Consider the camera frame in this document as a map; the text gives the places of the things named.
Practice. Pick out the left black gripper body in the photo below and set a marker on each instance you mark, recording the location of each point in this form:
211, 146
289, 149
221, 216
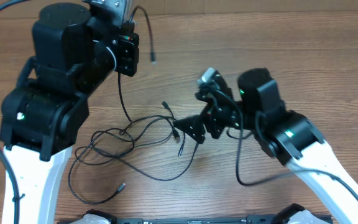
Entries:
125, 53

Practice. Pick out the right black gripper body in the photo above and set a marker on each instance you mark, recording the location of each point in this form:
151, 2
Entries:
228, 114

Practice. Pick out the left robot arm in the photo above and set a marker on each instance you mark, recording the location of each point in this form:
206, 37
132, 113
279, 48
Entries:
76, 47

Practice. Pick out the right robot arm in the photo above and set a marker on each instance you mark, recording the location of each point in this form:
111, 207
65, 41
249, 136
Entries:
284, 134

